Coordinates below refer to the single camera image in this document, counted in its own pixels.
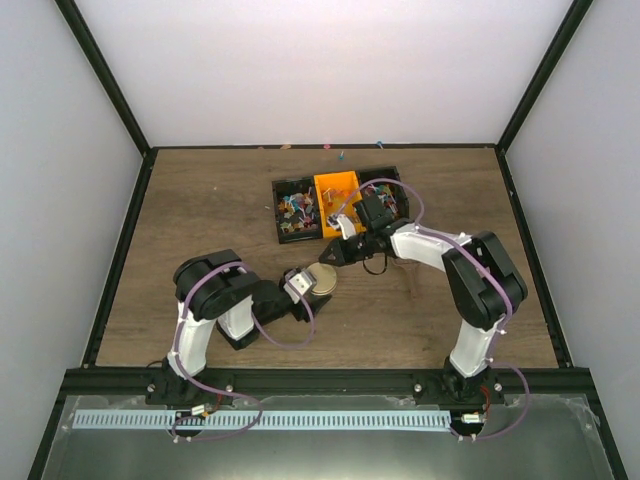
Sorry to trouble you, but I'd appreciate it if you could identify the clear round container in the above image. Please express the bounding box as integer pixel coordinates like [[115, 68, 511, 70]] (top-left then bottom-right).
[[311, 284, 337, 297]]

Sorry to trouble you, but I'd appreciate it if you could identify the gold round lid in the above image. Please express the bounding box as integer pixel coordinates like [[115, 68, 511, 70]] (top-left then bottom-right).
[[307, 262, 338, 291]]

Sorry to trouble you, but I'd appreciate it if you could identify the orange candy bin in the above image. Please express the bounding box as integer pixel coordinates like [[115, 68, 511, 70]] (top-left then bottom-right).
[[314, 170, 360, 238]]

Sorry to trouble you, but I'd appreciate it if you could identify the black candy bin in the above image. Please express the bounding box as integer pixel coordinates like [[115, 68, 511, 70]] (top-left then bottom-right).
[[356, 166, 410, 219], [272, 176, 323, 244]]

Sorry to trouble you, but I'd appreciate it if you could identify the brown plastic scoop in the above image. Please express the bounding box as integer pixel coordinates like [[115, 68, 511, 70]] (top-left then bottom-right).
[[392, 258, 420, 300]]

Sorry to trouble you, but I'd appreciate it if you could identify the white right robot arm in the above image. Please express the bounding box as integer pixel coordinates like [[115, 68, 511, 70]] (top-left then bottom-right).
[[319, 196, 528, 403]]

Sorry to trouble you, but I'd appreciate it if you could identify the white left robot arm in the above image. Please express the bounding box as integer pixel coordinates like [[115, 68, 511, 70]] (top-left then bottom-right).
[[162, 249, 332, 404]]

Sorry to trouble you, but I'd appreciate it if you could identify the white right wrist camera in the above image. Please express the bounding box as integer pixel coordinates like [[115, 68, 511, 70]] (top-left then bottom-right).
[[328, 213, 358, 240]]

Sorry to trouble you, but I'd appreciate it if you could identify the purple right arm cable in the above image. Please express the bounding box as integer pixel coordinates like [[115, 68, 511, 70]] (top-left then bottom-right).
[[333, 178, 531, 442]]

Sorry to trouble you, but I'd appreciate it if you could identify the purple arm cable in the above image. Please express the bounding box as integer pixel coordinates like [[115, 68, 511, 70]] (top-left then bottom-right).
[[169, 260, 319, 444], [333, 178, 531, 442]]

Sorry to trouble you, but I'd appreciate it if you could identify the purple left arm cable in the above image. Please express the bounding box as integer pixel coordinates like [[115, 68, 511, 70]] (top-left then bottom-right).
[[169, 260, 319, 444]]

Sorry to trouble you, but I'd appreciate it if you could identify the black front mounting rail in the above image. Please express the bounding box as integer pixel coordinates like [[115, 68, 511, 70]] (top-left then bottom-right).
[[59, 367, 596, 407]]

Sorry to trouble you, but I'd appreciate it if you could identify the light blue slotted cable duct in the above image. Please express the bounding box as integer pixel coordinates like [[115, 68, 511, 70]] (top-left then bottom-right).
[[72, 409, 451, 432]]

